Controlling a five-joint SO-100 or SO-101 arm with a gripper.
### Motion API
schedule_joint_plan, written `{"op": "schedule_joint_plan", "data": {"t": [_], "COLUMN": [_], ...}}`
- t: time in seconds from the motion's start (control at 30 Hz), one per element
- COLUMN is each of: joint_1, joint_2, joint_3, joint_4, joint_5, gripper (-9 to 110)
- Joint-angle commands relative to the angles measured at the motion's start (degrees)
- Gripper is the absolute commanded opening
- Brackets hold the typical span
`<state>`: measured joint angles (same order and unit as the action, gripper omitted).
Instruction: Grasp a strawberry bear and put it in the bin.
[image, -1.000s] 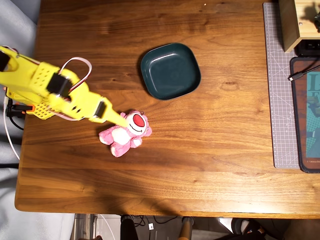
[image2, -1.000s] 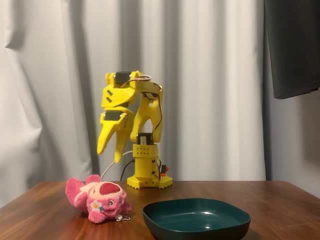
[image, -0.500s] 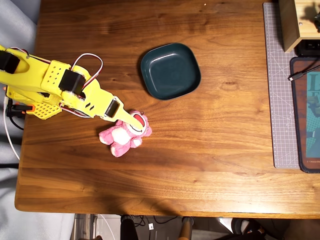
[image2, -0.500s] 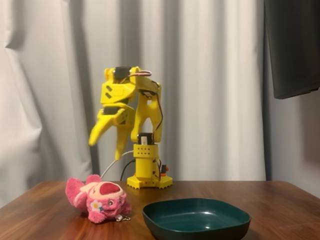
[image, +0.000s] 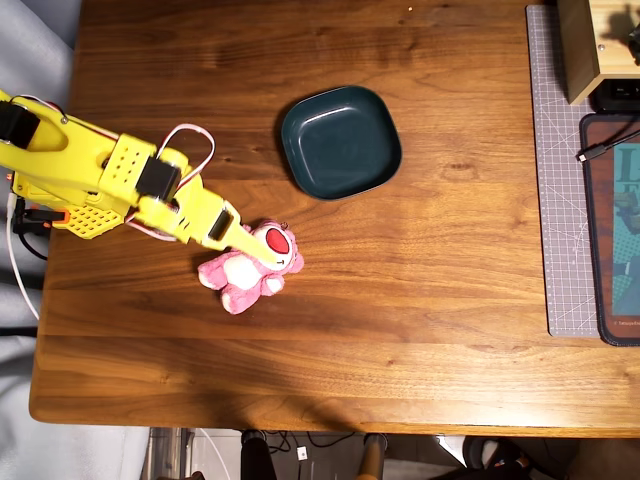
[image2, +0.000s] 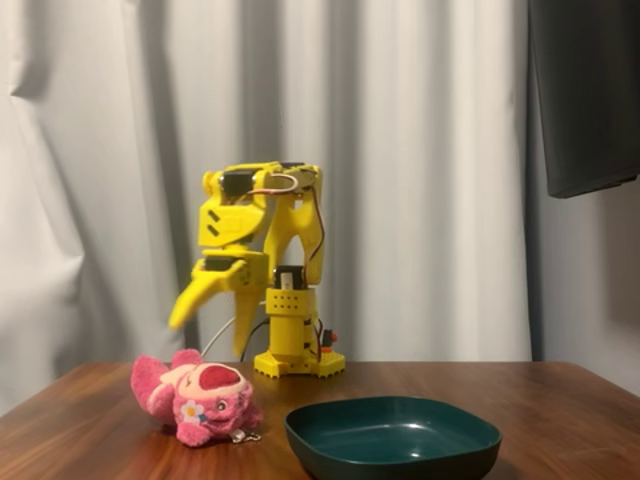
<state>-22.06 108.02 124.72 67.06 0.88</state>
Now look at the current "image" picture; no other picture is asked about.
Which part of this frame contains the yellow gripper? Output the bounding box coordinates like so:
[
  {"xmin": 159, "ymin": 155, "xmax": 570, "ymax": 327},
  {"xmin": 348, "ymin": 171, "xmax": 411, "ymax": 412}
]
[{"xmin": 174, "ymin": 182, "xmax": 279, "ymax": 267}]

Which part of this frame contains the pink strawberry bear plush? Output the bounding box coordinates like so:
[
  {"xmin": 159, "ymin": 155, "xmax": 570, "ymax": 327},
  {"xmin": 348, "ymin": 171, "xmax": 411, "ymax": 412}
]
[{"xmin": 197, "ymin": 219, "xmax": 305, "ymax": 316}]

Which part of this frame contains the dark green square plate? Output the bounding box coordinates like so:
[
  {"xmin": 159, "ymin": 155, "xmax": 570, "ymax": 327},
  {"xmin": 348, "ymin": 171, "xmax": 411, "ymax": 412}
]
[{"xmin": 279, "ymin": 84, "xmax": 404, "ymax": 202}]

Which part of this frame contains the black chair leg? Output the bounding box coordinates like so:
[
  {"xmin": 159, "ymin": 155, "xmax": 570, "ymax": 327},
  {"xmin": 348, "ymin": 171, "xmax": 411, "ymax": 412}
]
[{"xmin": 241, "ymin": 429, "xmax": 275, "ymax": 480}]

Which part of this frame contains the orange black table clamp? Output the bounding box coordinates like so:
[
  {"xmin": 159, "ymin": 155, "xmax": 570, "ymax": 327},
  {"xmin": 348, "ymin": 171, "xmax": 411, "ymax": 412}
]
[{"xmin": 12, "ymin": 204, "xmax": 71, "ymax": 235}]

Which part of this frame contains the wooden leg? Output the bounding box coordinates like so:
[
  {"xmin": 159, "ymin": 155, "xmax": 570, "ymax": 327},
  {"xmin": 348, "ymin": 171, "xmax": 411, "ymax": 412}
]
[{"xmin": 357, "ymin": 433, "xmax": 389, "ymax": 480}]

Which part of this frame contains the grey cutting mat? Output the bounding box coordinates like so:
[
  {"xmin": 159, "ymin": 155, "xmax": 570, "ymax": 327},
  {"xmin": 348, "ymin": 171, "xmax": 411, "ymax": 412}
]
[{"xmin": 524, "ymin": 3, "xmax": 609, "ymax": 339}]

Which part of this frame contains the printed black-edged mouse pad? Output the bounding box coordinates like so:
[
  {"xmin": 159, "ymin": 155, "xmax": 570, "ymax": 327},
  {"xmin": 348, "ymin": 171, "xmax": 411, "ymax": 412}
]
[{"xmin": 578, "ymin": 112, "xmax": 640, "ymax": 347}]

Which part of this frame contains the wooden box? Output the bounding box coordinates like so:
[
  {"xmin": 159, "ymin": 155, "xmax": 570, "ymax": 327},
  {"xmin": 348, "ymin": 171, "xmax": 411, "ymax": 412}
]
[{"xmin": 556, "ymin": 0, "xmax": 640, "ymax": 106}]

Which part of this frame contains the black device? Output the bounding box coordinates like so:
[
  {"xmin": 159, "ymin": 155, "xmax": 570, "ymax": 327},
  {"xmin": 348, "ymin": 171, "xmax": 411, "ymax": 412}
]
[{"xmin": 589, "ymin": 77, "xmax": 640, "ymax": 114}]

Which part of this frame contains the red white servo wire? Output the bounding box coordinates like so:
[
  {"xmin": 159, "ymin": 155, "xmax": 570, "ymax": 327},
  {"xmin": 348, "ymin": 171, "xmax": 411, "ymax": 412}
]
[{"xmin": 158, "ymin": 122, "xmax": 217, "ymax": 191}]

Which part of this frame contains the black floor cable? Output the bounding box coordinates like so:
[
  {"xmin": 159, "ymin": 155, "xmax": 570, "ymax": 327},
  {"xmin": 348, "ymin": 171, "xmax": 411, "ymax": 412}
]
[{"xmin": 264, "ymin": 430, "xmax": 357, "ymax": 455}]

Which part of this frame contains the white power cable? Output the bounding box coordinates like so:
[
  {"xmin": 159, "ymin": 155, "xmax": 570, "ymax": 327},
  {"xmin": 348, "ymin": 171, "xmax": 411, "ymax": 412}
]
[{"xmin": 4, "ymin": 192, "xmax": 41, "ymax": 321}]

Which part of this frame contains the black usb cable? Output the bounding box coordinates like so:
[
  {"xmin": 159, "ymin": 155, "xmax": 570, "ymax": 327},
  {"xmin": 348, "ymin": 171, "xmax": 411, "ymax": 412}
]
[{"xmin": 577, "ymin": 127, "xmax": 640, "ymax": 164}]

